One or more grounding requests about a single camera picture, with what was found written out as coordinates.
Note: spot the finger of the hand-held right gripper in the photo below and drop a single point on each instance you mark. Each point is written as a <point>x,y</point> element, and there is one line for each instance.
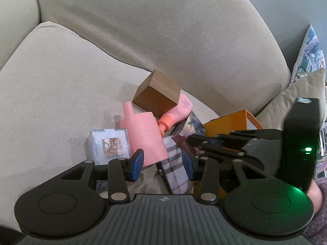
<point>260,134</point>
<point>212,145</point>

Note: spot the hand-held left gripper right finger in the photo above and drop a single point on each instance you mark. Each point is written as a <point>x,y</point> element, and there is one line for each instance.
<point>187,169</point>

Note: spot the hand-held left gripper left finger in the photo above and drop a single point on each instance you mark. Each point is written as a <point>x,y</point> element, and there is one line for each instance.
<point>138,163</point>

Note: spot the plaid glasses case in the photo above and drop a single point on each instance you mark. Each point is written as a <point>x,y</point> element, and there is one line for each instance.
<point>173,168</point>

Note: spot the dark picture-printed box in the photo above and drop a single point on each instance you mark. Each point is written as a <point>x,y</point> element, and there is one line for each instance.
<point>193,123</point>

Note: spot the orange storage box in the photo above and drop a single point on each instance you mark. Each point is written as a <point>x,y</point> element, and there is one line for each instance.
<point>230,122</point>

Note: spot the person's right forearm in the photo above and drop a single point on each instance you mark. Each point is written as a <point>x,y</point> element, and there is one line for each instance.
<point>320,227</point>

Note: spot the person's right hand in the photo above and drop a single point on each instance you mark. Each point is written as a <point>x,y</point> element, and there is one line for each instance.
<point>316,196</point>

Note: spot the printed sheets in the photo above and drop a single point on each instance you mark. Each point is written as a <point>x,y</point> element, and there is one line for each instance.
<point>322,143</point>

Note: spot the pink cylindrical container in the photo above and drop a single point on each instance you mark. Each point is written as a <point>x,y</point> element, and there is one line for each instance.
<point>145,135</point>

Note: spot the clear plastic cube box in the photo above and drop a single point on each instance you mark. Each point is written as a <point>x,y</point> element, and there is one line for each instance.
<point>107,145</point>

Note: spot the beige ribbed cushion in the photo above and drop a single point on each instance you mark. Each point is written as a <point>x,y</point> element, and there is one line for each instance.
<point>283,99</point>

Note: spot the pink bottle with orange cap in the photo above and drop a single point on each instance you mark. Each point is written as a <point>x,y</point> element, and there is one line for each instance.
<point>177,112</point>

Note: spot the brown cardboard box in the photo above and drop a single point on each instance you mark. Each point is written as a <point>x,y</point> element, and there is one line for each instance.
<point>155,94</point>

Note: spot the printed patterned pillow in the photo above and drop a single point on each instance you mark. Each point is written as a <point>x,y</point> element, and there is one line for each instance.
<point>310,53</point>

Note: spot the beige fabric sofa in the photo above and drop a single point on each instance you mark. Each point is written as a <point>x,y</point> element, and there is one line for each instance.
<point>76,81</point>

